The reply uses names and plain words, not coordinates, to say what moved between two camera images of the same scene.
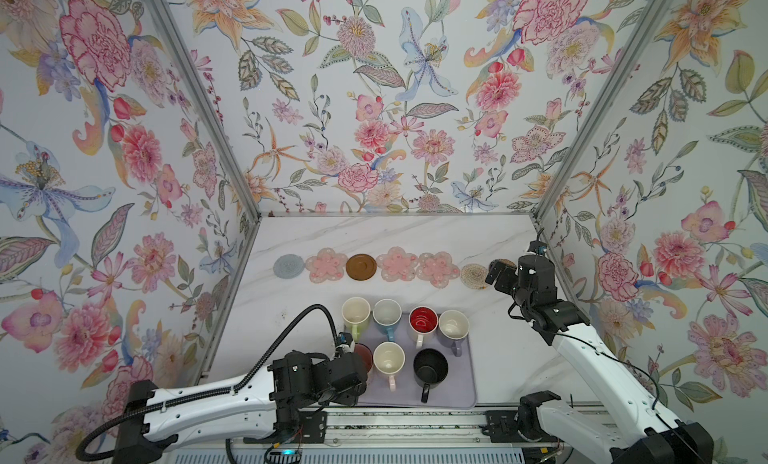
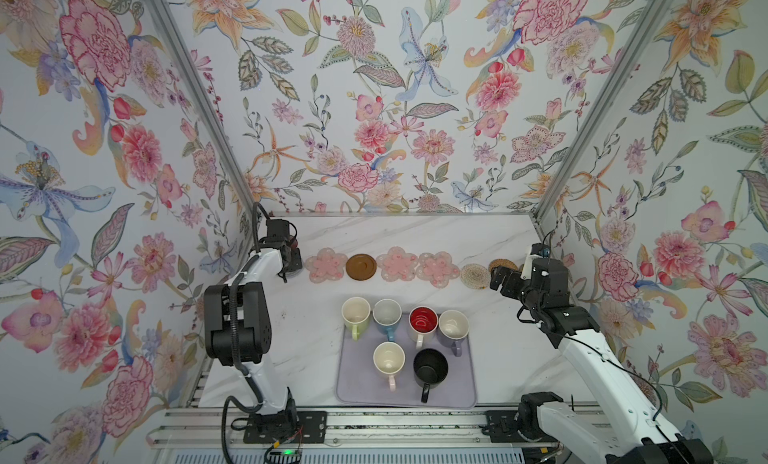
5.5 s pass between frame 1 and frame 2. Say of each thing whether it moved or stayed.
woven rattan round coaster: stayed
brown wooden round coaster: stayed
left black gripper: moved
